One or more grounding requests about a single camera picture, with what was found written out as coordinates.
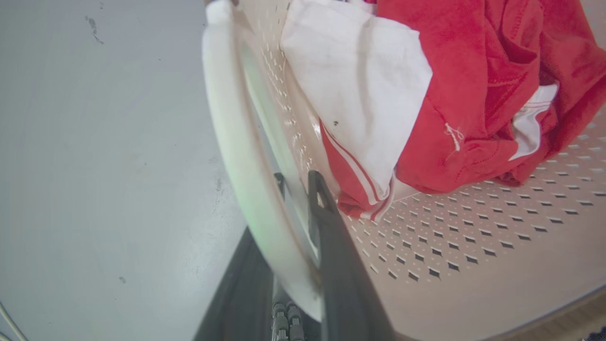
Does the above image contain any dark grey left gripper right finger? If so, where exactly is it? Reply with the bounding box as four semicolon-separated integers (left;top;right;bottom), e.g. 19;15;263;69
308;170;396;341

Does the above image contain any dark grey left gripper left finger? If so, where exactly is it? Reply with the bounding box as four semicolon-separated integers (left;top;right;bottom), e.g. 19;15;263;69
193;173;286;341

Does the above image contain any thin white cable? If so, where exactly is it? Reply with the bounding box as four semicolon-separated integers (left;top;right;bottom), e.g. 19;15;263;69
0;303;28;341

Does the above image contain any white perforated plastic laundry basket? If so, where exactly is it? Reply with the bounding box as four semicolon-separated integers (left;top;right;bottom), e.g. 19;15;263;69
202;0;606;341

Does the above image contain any red and white garment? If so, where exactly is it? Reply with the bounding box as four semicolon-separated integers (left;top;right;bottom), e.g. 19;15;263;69
280;0;606;222

